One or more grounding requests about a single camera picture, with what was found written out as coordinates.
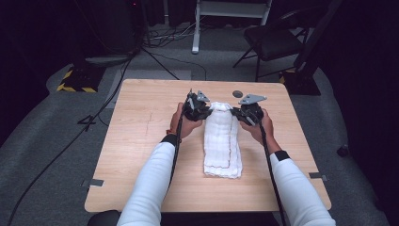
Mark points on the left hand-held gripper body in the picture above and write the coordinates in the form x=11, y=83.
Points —
x=195, y=108

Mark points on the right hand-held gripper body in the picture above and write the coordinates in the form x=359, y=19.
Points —
x=252, y=108

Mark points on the white towel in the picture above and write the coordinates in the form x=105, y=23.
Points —
x=222, y=141

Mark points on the person's left hand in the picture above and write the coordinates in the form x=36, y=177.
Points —
x=185, y=125

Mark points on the person's right hand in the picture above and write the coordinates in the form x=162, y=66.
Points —
x=262, y=132

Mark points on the dark round table cap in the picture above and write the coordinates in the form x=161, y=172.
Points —
x=237, y=93

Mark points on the black folding chair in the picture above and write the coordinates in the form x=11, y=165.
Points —
x=271, y=42

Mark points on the grey tape strip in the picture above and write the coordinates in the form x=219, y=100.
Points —
x=94, y=182
x=317, y=176

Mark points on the small black floor object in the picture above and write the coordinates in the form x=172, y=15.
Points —
x=343, y=150

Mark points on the black seat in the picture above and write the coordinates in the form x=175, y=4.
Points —
x=105, y=218

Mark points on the black yellow striped base plate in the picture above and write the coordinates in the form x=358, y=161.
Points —
x=80, y=80
x=301, y=83

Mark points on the white metal stand frame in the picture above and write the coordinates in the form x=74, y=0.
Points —
x=197, y=31

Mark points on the black slanted post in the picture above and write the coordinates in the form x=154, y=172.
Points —
x=316, y=34

